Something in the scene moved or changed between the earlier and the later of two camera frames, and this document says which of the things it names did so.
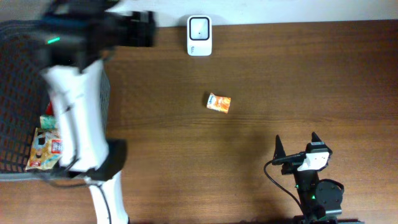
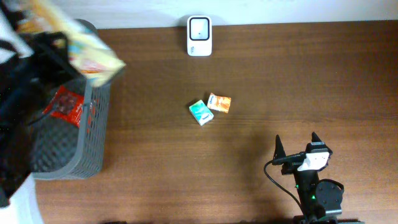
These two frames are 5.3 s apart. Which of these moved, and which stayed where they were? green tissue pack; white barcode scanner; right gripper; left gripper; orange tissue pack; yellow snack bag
Moved: left gripper; green tissue pack; yellow snack bag
Stayed: orange tissue pack; right gripper; white barcode scanner
